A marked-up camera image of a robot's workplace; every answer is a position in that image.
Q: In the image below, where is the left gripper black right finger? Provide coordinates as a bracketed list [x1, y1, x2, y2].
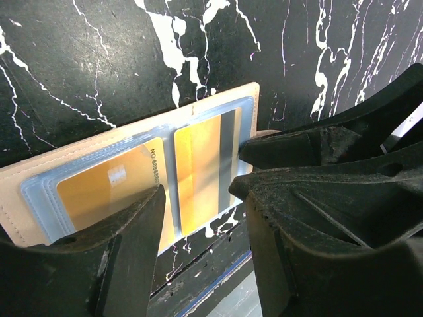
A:
[245, 193, 422, 316]

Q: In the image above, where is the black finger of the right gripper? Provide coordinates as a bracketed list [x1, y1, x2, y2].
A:
[239, 63, 422, 169]
[229, 142, 422, 246]

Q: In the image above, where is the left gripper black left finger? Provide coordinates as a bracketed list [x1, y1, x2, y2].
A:
[1, 186, 166, 316]

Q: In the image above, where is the beige leather card holder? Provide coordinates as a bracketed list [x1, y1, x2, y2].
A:
[1, 82, 260, 250]

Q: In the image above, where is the gold card with magnetic stripe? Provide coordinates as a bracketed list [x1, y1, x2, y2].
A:
[174, 109, 241, 236]

